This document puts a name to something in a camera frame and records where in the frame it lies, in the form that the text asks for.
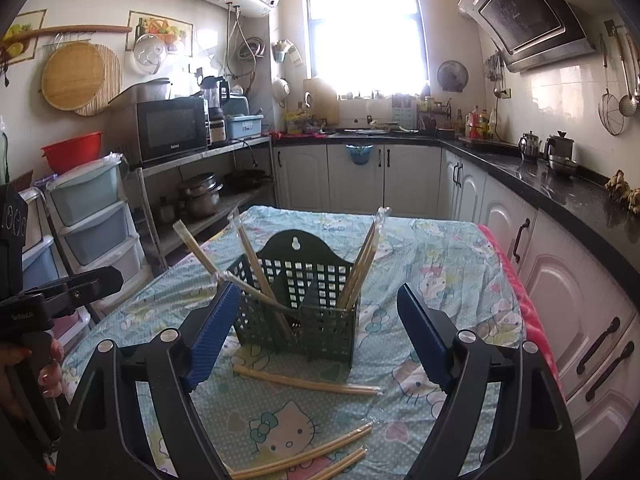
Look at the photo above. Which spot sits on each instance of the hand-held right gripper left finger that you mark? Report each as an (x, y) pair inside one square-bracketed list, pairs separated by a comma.
[(212, 340)]

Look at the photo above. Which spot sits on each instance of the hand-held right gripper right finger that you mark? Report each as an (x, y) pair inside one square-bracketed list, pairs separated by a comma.
[(422, 340)]

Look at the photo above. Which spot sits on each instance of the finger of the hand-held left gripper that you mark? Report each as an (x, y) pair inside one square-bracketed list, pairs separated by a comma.
[(85, 286)]

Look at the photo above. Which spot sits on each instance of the bamboo chopstick pair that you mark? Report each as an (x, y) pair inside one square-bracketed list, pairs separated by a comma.
[(352, 280), (370, 250), (250, 255), (245, 282), (197, 250)]

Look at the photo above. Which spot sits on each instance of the green plastic utensil holder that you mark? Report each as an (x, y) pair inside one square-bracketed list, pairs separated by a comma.
[(300, 330)]

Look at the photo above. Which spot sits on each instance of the pile of chopsticks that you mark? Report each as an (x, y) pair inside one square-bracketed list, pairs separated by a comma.
[(300, 379)]

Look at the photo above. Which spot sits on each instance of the bunch of hanging steel utensils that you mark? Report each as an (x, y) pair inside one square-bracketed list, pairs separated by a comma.
[(495, 72)]

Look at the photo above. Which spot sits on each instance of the person's left hand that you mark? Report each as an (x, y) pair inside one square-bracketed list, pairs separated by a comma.
[(52, 367)]

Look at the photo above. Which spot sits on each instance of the white plastic drawer unit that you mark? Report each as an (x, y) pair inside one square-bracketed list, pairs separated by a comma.
[(40, 265)]

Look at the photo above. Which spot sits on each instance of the pastel plastic drawer unit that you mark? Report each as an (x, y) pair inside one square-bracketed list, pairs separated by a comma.
[(95, 210)]

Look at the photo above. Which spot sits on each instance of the cartoon printed tablecloth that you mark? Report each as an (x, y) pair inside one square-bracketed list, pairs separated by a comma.
[(425, 260)]

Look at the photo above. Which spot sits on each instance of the red plastic basin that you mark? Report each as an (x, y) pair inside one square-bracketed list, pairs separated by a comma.
[(72, 152)]

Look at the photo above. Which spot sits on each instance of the steel cooking pot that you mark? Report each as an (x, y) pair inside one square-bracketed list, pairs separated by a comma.
[(199, 182), (202, 204)]

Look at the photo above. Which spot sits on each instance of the white base cabinets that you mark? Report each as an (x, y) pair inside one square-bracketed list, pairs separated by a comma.
[(565, 280)]

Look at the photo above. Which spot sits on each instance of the black frying pan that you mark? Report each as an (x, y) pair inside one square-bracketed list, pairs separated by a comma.
[(245, 179)]

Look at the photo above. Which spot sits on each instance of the metal shelf rack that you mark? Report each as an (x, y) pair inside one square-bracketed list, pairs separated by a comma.
[(200, 156)]

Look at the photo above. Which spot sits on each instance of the black microwave oven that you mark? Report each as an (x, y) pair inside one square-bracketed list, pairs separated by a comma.
[(172, 127)]

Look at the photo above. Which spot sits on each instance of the blue hanging bin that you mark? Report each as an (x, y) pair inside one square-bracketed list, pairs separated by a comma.
[(360, 154)]

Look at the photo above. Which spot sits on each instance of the black countertop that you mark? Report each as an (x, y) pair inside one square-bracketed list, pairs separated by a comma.
[(545, 182)]

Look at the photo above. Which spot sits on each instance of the round striped mat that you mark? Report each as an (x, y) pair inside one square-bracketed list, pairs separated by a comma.
[(112, 80)]

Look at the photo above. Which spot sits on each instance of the round bamboo tray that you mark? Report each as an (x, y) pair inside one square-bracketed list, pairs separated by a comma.
[(72, 77)]

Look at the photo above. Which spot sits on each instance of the blue plastic basket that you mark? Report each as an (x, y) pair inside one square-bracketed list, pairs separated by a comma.
[(243, 126)]

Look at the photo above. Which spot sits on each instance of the small steel teapot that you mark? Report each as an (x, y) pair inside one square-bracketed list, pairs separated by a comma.
[(530, 146)]

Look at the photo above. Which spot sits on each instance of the red cloth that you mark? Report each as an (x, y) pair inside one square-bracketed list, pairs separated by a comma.
[(300, 135)]

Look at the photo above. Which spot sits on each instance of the dark blender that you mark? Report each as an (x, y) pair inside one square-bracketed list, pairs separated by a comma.
[(216, 105)]

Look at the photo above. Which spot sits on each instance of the row of condiment bottles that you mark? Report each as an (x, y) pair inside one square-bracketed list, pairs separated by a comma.
[(480, 124)]

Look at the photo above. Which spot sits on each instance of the pale patterned box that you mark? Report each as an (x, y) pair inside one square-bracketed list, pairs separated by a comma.
[(404, 111)]

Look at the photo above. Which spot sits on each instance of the yellow bag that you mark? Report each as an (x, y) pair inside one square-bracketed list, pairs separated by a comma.
[(296, 122)]

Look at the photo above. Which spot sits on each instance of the steel kettle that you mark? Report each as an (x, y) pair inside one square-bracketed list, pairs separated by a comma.
[(560, 146)]

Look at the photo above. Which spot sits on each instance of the glass pot lid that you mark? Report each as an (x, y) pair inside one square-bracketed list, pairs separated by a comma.
[(150, 54)]

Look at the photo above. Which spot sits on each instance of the ginger root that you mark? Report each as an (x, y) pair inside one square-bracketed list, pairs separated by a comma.
[(625, 187)]

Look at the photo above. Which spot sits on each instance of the long wooden rolling pin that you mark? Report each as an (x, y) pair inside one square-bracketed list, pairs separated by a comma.
[(65, 31)]

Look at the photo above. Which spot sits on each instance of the white hanging colander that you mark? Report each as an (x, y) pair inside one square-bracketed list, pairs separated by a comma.
[(281, 90)]

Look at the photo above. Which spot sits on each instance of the beige cutting board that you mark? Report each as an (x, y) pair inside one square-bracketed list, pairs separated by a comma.
[(321, 100)]

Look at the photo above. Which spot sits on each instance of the row of hanging ladles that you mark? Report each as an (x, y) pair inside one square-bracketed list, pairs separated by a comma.
[(628, 105)]

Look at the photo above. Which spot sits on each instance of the kitchen window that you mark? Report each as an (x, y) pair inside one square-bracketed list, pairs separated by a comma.
[(367, 30)]

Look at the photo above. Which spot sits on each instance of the black range hood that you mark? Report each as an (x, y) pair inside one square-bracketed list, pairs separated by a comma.
[(525, 15)]

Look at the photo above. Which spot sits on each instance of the fruit wall poster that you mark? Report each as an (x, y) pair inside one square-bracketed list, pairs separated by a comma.
[(20, 35), (160, 27)]

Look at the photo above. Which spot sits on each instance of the round wall fan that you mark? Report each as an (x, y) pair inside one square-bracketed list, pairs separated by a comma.
[(452, 76)]

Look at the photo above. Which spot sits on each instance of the wall organizer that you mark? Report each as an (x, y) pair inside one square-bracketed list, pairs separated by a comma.
[(287, 52)]

